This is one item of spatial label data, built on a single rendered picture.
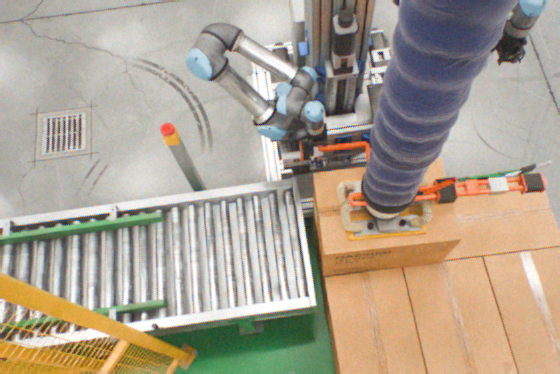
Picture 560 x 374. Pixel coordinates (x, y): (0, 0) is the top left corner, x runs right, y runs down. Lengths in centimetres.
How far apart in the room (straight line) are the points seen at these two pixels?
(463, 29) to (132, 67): 322
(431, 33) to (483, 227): 181
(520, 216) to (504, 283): 37
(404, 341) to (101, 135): 246
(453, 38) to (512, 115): 271
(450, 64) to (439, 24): 13
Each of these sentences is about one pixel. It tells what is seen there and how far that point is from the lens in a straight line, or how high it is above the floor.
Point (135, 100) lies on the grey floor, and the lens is 398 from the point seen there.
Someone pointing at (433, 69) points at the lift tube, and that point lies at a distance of 130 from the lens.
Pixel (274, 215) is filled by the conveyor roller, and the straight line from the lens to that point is 280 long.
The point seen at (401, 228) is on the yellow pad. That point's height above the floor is 97.
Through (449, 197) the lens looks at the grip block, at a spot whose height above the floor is 110.
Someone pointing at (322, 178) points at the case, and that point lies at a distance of 244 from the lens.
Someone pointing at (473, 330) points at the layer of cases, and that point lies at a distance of 276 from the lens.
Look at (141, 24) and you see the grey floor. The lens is 438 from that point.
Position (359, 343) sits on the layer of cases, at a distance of 266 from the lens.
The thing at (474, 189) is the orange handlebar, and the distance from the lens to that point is 236.
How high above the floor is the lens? 318
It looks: 67 degrees down
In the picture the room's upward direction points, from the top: 10 degrees counter-clockwise
